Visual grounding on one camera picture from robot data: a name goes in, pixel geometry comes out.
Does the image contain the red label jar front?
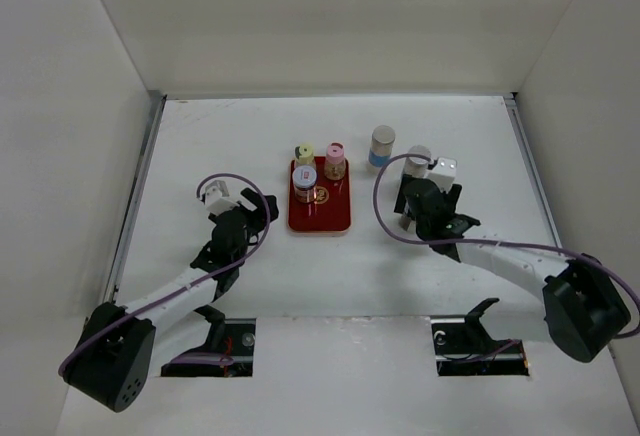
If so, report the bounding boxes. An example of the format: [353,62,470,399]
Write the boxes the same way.
[399,215,415,232]

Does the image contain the red label jar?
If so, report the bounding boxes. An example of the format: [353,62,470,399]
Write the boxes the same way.
[399,215,415,232]
[291,165,317,204]

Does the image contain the tall silver cap spice bottle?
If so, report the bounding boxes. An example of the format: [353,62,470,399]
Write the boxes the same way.
[402,145,432,178]

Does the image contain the yellow cap condiment bottle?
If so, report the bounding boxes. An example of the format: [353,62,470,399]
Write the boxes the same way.
[294,143,316,168]

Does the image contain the blue label silver cap bottle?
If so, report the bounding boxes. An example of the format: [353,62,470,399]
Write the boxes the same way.
[367,125,396,173]

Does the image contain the pink cap condiment bottle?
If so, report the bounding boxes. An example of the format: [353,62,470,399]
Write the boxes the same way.
[324,142,347,181]

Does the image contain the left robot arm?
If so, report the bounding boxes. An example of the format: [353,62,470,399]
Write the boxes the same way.
[58,188,279,413]

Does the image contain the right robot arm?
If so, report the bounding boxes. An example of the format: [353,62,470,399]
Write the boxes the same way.
[396,176,631,363]

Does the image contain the red lacquer tray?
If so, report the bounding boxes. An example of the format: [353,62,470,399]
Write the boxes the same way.
[287,156,352,234]

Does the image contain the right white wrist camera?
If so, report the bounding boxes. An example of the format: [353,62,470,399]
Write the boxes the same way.
[426,157,458,193]

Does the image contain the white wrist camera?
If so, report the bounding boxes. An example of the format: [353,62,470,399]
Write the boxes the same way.
[199,179,239,216]
[426,157,458,193]

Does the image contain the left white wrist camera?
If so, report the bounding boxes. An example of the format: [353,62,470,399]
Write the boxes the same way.
[199,179,239,216]

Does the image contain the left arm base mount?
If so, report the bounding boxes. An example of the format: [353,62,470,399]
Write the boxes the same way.
[157,305,257,378]

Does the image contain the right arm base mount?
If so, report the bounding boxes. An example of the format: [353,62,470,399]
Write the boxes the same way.
[430,298,529,377]

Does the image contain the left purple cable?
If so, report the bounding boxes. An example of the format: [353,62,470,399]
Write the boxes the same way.
[57,173,274,380]

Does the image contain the purple cable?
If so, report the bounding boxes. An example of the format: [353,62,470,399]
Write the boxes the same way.
[373,154,640,340]
[57,173,274,380]

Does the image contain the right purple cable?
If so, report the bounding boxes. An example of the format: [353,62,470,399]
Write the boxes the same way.
[373,154,640,340]

